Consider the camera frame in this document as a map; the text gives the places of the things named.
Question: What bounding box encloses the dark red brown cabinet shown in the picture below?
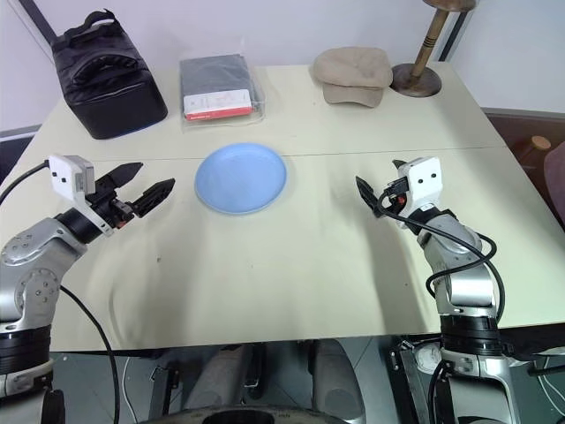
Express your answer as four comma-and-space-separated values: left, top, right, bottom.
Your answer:
483, 108, 565, 222

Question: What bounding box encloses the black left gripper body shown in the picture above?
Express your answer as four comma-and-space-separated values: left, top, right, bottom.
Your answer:
85, 179, 137, 230

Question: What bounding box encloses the wooden hat stand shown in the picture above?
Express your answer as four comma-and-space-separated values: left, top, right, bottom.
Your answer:
391, 0, 478, 98

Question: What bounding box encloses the beige flat cap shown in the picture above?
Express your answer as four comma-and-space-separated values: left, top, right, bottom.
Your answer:
313, 46, 394, 109

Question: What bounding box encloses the thin white cable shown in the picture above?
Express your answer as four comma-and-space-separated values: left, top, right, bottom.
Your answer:
120, 355, 136, 421

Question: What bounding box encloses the light blue round plate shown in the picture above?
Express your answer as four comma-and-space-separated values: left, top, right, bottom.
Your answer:
194, 141, 290, 216

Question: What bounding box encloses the grey rounded leg shape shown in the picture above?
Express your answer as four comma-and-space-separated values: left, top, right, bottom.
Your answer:
182, 343, 267, 413
308, 338, 368, 421

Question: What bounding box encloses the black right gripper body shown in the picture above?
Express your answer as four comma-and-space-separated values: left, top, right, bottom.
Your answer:
381, 174, 412, 214

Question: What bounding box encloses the maroon chair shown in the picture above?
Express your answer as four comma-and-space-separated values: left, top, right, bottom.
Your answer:
544, 140, 565, 214

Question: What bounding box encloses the cream tablecloth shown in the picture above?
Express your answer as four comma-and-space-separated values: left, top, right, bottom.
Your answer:
0, 60, 565, 353

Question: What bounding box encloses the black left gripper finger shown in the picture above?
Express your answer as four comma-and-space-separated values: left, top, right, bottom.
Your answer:
131, 178, 177, 218
95, 162, 145, 198

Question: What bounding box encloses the dark cloth in clear bag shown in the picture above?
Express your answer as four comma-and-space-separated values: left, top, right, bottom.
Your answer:
178, 52, 268, 133

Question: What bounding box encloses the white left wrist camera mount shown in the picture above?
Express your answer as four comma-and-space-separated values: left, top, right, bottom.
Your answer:
48, 154, 114, 238

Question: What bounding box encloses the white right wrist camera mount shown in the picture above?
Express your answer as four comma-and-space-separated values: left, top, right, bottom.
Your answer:
404, 155, 443, 212

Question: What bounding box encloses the black padded bag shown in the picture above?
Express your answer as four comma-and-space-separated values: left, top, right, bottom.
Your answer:
51, 9, 170, 140

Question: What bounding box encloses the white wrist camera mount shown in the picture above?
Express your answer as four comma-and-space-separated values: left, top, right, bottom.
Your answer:
48, 154, 114, 238
404, 155, 443, 212

